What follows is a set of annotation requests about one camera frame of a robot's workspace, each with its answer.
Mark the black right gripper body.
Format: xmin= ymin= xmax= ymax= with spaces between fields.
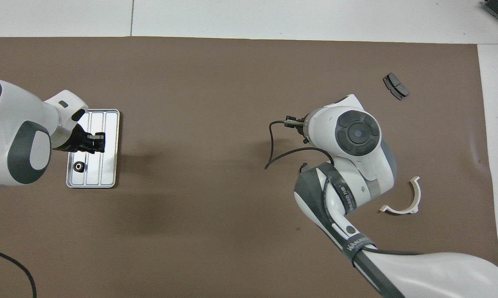
xmin=285 ymin=116 xmax=311 ymax=143

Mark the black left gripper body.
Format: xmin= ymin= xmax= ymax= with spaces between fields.
xmin=52 ymin=123 xmax=90 ymax=154

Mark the silver metal tray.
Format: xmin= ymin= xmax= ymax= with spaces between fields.
xmin=66 ymin=109 xmax=120 ymax=189

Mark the brown table mat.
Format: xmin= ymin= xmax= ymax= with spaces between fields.
xmin=0 ymin=36 xmax=498 ymax=298

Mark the white curved plastic bracket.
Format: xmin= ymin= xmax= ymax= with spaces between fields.
xmin=379 ymin=176 xmax=421 ymax=215

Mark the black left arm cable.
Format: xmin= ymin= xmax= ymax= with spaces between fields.
xmin=0 ymin=247 xmax=37 ymax=298

